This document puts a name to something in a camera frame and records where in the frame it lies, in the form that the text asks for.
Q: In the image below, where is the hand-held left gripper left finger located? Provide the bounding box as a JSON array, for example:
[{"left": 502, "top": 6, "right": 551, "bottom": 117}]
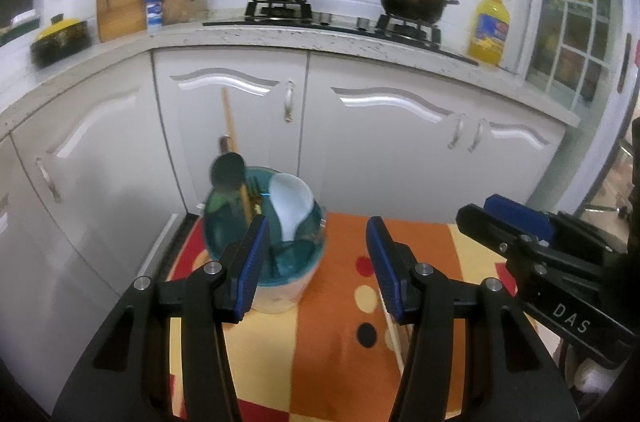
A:
[{"left": 52, "top": 215, "right": 271, "bottom": 422}]

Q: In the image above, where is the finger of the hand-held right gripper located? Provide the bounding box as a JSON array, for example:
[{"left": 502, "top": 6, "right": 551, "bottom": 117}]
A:
[
  {"left": 456, "top": 203, "right": 532, "bottom": 268},
  {"left": 483, "top": 195, "right": 598, "bottom": 249}
]

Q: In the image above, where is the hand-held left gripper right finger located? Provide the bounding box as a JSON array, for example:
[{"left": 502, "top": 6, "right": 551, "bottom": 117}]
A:
[{"left": 365, "top": 216, "right": 581, "bottom": 422}]

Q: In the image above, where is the teal-rimmed white utensil holder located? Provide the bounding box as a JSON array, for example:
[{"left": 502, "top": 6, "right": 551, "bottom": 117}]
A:
[{"left": 201, "top": 166, "right": 328, "bottom": 315}]

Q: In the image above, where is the white plastic rice spoon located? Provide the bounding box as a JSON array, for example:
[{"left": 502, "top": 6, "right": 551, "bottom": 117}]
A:
[{"left": 269, "top": 173, "right": 317, "bottom": 243}]

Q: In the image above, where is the large steel spoon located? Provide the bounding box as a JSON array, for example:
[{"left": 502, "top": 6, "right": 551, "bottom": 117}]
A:
[{"left": 209, "top": 151, "right": 247, "bottom": 198}]

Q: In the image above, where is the white cabinet door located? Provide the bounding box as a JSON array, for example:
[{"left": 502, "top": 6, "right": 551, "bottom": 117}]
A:
[
  {"left": 462, "top": 105, "right": 566, "bottom": 223},
  {"left": 10, "top": 52, "right": 201, "bottom": 298},
  {"left": 307, "top": 52, "right": 473, "bottom": 228},
  {"left": 152, "top": 50, "right": 308, "bottom": 215},
  {"left": 0, "top": 137, "right": 81, "bottom": 408}
]

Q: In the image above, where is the orange checked cloth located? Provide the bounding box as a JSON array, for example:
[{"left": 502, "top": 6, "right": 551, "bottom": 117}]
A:
[{"left": 167, "top": 212, "right": 541, "bottom": 422}]

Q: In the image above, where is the yellow oil bottle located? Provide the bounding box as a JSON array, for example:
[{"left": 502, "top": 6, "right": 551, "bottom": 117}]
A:
[{"left": 467, "top": 0, "right": 512, "bottom": 67}]

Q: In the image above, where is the white framed glass door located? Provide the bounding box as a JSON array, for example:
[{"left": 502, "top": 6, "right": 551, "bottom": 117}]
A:
[{"left": 525, "top": 0, "right": 631, "bottom": 106}]

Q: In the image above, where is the black gas stove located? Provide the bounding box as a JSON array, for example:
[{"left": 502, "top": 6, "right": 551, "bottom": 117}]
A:
[{"left": 202, "top": 0, "right": 480, "bottom": 66}]

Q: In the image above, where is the blue and white carton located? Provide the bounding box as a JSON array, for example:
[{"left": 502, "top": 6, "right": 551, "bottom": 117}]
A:
[{"left": 144, "top": 0, "right": 167, "bottom": 32}]

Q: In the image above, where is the black casserole with yellow lid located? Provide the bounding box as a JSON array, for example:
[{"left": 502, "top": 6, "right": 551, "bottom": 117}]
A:
[{"left": 29, "top": 13, "right": 93, "bottom": 69}]

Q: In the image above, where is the wooden cutting board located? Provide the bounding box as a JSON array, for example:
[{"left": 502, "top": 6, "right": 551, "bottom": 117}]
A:
[{"left": 95, "top": 0, "right": 169, "bottom": 43}]

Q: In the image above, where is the green tray with white soap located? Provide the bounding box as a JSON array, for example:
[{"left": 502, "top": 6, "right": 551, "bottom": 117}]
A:
[{"left": 0, "top": 10, "right": 41, "bottom": 46}]

